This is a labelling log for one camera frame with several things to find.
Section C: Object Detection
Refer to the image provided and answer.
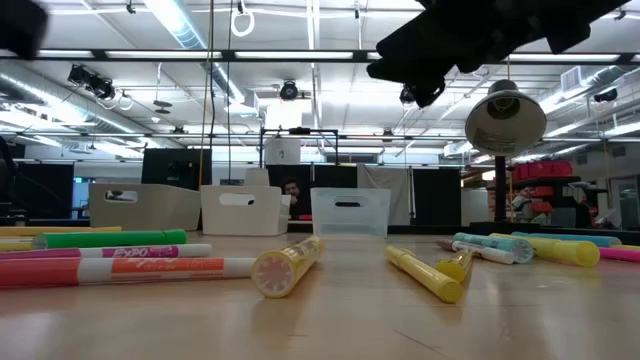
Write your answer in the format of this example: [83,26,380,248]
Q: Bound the clear plastic bin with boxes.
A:
[310,187,392,239]

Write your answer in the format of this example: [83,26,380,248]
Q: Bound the white cable ring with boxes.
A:
[230,9,256,38]

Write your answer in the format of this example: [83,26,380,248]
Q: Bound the green highlighter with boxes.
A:
[32,229,188,250]

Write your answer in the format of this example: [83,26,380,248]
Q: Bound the red storage bins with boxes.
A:
[512,159,574,182]

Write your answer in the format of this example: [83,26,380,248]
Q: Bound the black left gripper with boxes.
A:
[0,0,50,60]

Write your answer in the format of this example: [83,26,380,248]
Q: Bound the thick yellow Sharpie highlighter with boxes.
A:
[250,235,325,300]

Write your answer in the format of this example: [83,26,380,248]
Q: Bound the black desk lamp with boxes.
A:
[464,78,548,236]

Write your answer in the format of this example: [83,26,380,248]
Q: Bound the grey translucent plastic bin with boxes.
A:
[88,182,202,232]

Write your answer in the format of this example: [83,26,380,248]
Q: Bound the grey curtain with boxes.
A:
[356,164,414,226]

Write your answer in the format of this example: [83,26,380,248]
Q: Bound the pink Expo marker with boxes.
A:
[0,243,213,262]

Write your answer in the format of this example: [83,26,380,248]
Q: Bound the white plastic bin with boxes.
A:
[200,184,292,237]

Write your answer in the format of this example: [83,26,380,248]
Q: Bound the black overhead rig bar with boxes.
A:
[0,48,640,65]

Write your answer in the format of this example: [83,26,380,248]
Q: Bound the silver ventilation duct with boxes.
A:
[142,0,261,119]

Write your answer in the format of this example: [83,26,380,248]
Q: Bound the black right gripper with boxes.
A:
[367,0,546,84]

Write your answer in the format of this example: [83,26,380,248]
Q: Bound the black background rig frame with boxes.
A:
[258,127,341,169]

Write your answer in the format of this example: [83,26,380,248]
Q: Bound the orange Expo marker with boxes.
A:
[0,256,257,289]

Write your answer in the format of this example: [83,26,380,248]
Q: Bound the person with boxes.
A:
[281,177,305,219]

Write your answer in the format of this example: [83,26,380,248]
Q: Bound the brown Expo marker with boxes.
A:
[435,238,516,265]

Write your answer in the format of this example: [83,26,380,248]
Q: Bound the teal highlighter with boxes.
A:
[452,232,535,265]

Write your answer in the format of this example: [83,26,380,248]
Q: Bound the white numbered box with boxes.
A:
[264,138,302,166]

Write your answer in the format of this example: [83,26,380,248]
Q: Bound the pink highlighter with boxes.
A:
[598,246,640,264]

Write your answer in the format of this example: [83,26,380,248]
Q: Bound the black storage shelf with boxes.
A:
[509,173,611,229]

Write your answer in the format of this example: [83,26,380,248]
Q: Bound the black ceiling camera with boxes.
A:
[67,63,117,101]
[279,79,300,102]
[398,79,428,106]

